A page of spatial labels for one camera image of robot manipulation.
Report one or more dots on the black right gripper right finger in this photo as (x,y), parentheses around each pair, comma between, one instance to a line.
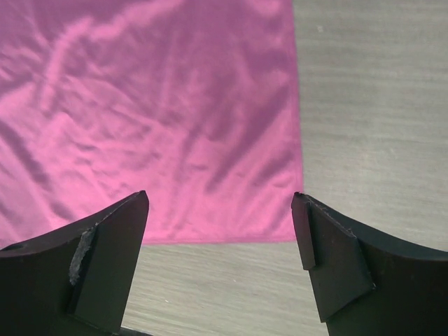
(367,282)

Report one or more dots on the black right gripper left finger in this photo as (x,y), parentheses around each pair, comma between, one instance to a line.
(74,280)

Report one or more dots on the magenta satin napkin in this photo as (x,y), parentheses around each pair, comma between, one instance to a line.
(194,102)

